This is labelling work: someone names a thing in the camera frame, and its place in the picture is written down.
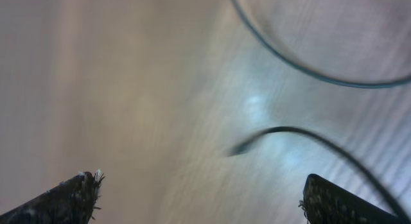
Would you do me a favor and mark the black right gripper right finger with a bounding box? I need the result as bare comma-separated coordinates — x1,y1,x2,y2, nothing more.
299,174,401,224

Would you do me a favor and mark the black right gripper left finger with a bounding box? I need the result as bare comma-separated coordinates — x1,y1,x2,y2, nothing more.
1,170,105,224

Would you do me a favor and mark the black cable bundle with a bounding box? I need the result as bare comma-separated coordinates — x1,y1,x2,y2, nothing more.
226,126,411,221

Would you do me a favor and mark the separated black cable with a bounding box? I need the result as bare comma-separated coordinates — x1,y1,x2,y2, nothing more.
227,0,411,89

